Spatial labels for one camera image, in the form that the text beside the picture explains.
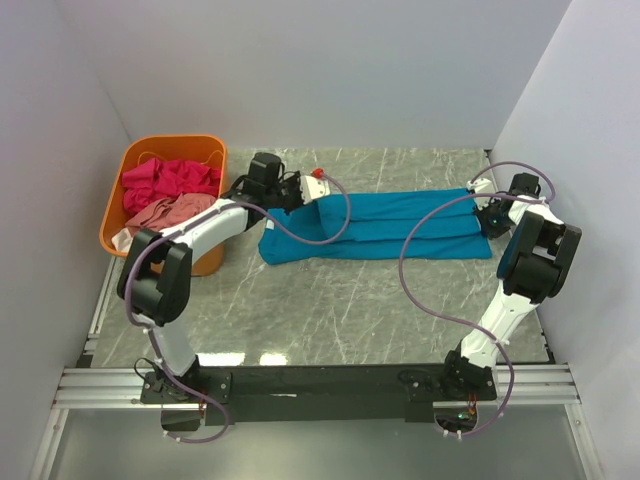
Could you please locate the blue t shirt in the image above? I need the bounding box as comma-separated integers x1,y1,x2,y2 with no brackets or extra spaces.
258,188,492,265

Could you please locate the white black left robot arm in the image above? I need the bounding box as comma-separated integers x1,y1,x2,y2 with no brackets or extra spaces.
118,152,318,402

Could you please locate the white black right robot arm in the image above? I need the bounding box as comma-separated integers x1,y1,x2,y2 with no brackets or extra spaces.
438,173,582,399

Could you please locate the orange plastic laundry basket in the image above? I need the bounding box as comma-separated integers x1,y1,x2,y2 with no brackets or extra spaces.
99,134,230,258

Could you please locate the dusty pink t shirt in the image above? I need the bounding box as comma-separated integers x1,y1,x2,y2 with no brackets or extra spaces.
125,193,216,235

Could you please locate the magenta t shirt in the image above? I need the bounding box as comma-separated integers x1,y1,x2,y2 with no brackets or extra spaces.
121,157,222,214

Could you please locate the white cloth in basket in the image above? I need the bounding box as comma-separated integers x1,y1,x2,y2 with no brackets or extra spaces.
111,227,137,253

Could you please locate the black base crossbeam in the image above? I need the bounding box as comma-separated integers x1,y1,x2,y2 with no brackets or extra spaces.
140,364,497,426

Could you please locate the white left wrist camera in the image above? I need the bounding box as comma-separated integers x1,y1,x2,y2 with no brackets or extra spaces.
300,168,331,205

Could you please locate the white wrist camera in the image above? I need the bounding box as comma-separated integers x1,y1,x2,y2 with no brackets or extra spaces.
300,168,331,205
466,177,496,194

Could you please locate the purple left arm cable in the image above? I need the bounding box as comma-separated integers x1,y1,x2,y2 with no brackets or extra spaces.
124,172,351,444

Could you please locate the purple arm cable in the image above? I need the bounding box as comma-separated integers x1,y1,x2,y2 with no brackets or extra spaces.
124,172,351,444
398,160,559,436

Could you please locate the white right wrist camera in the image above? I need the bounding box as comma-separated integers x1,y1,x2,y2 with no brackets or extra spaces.
466,177,496,194

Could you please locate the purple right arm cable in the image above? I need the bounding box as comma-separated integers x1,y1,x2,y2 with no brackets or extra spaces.
398,160,559,436

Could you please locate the aluminium frame rail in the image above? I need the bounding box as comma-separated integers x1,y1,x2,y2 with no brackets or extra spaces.
27,249,609,480

